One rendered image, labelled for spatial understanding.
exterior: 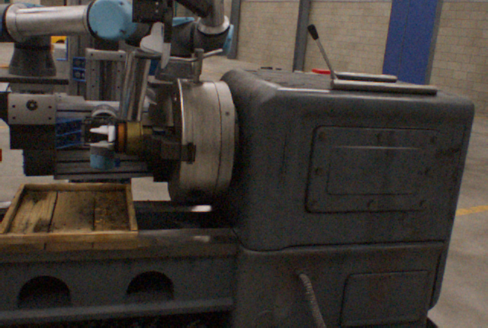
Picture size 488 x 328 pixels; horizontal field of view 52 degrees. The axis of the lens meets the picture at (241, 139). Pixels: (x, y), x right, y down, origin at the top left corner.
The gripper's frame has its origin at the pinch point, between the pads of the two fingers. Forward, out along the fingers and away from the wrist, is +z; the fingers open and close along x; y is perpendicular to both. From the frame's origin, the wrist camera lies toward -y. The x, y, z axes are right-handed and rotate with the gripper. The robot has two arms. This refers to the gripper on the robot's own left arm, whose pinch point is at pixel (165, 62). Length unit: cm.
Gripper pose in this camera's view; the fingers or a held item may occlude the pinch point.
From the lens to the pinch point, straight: 109.4
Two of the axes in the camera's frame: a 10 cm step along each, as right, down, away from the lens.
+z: -0.3, 10.0, 0.1
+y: -9.6, -0.2, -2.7
